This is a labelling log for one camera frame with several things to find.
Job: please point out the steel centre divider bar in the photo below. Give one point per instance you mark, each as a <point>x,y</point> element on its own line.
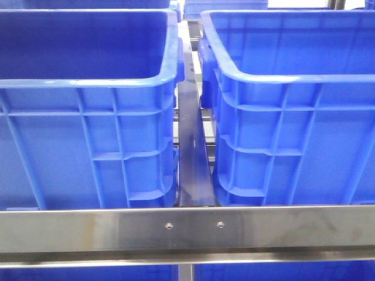
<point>195,184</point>

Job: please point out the left blue plastic crate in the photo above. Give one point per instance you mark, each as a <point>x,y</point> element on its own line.
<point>87,103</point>

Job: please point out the blue plastic crate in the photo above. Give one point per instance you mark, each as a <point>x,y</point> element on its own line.
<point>292,94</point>
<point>87,103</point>

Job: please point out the right blue plastic crate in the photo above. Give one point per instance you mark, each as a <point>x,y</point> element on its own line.
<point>292,94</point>

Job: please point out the rear right blue crate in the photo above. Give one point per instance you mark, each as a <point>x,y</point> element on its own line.
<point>192,9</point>

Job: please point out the lower left blue crate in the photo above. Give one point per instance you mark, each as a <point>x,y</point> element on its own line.
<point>152,272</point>

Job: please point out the lower right blue crate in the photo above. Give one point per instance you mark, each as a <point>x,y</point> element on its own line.
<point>332,270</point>

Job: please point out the rear left blue crate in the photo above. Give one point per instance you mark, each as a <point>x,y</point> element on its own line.
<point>93,4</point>

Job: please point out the stainless steel shelf rail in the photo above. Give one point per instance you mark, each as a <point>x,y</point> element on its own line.
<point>193,235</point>

